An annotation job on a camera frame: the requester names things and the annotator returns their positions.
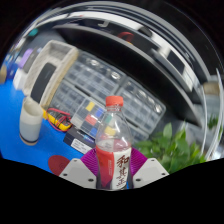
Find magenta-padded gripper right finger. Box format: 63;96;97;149
128;147;170;190

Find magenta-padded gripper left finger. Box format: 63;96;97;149
58;147;100;190

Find clear bottle with red label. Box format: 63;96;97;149
94;95;133;191

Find flat round red coaster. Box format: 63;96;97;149
47;154;72;177

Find green potted plant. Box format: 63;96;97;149
133;122;208;174

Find yellow multimeter with red leads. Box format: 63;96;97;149
42;107;73;133

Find clear organizer box coloured parts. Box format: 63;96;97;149
69;98;114;138

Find grey white mug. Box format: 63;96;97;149
18;96;44;146

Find black speaker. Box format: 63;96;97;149
30;62;57;104

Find white rack shelf unit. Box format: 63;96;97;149
199;68;224;161

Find small white box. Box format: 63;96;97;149
13;68;29;91

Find dark grey shelf unit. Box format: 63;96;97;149
14;1;214;128

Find beige perforated tray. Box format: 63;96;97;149
22;39;80;109

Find dark grey upright box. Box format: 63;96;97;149
25;49;44;75

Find brown cardboard box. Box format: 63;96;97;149
0;64;8;84

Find purple plastic object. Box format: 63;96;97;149
18;48;34;69

